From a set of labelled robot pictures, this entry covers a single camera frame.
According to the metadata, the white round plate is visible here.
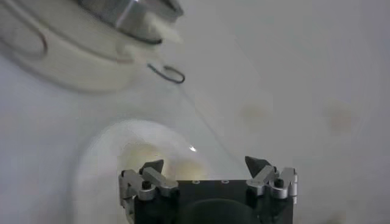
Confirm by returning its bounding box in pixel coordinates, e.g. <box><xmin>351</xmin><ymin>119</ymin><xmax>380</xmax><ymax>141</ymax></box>
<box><xmin>71</xmin><ymin>118</ymin><xmax>244</xmax><ymax>224</ymax></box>

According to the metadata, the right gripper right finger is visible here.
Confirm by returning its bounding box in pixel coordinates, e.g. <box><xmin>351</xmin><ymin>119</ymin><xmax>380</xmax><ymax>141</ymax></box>
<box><xmin>245</xmin><ymin>155</ymin><xmax>299</xmax><ymax>204</ymax></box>

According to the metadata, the cream electric cooker base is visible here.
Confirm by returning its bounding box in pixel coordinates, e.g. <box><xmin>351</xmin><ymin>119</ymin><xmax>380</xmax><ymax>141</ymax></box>
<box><xmin>0</xmin><ymin>0</ymin><xmax>183</xmax><ymax>94</ymax></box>

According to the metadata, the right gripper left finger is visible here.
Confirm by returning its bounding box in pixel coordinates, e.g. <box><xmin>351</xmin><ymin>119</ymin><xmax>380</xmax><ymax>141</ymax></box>
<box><xmin>118</xmin><ymin>159</ymin><xmax>180</xmax><ymax>214</ymax></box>

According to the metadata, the black cooker power cord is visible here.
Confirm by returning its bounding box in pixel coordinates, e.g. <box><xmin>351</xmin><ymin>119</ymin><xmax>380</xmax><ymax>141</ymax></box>
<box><xmin>147</xmin><ymin>63</ymin><xmax>186</xmax><ymax>85</ymax></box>

